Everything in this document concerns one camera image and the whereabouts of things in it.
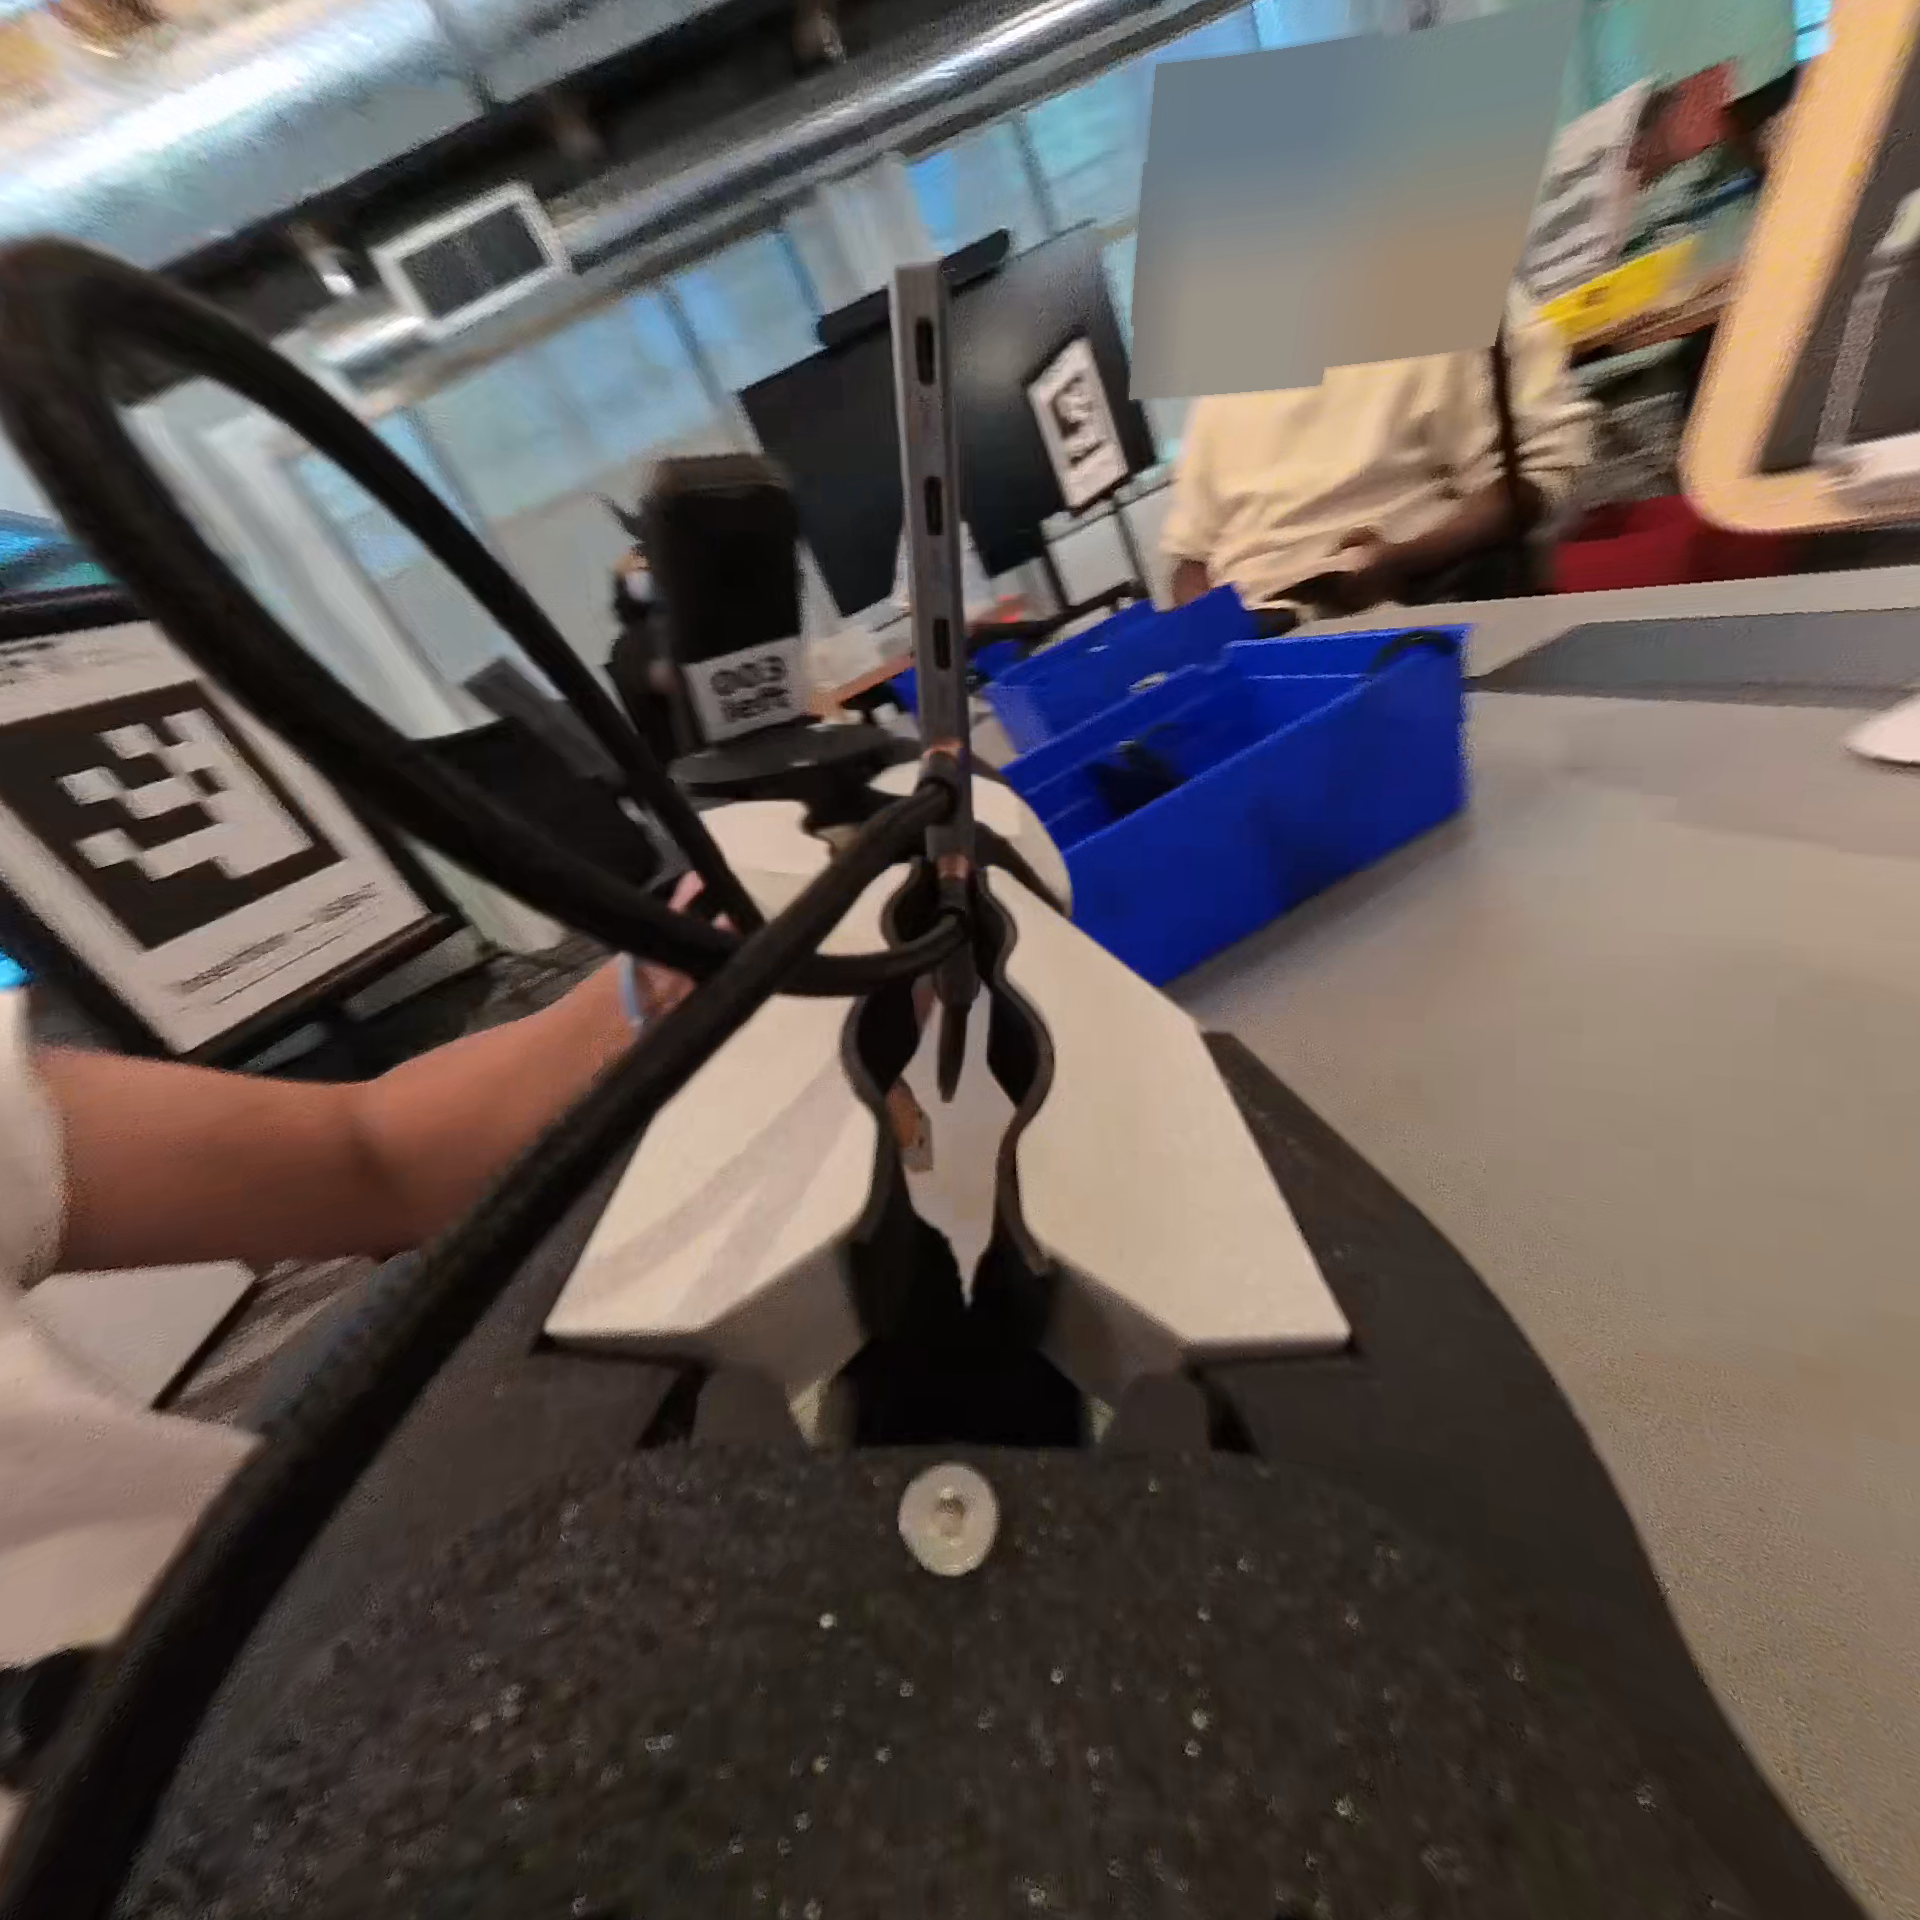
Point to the person's white clothing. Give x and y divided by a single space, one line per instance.
89 1501

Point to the black monitor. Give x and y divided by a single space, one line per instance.
838 482

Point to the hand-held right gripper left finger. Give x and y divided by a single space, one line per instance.
721 1231

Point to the wood-framed black board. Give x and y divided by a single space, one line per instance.
1861 331

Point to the person's left hand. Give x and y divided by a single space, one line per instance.
669 983

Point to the black-white marker tag board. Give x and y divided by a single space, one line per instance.
1080 422
149 810

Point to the person's left forearm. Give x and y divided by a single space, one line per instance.
299 1155

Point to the white ceiling air unit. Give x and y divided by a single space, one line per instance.
474 263

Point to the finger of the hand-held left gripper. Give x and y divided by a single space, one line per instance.
772 857
1020 839

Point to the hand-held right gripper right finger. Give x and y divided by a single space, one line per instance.
1154 1201

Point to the dark grey desk mat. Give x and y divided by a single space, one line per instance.
1694 662

